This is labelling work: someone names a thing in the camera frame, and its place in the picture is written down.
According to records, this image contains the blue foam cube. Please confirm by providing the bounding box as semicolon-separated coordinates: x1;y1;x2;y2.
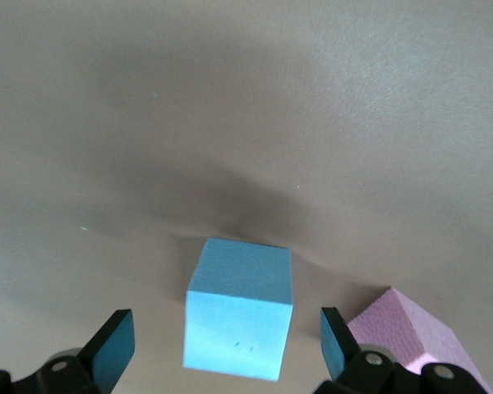
182;236;293;383

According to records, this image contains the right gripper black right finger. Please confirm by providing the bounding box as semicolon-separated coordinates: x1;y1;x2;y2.
311;306;491;394

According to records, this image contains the brown table cover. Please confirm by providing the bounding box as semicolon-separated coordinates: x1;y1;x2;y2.
0;0;493;394

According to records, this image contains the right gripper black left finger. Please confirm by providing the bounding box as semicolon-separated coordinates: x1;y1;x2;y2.
0;309;136;394

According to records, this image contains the pink foam cube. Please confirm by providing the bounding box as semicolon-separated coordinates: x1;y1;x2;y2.
347;286;493;394

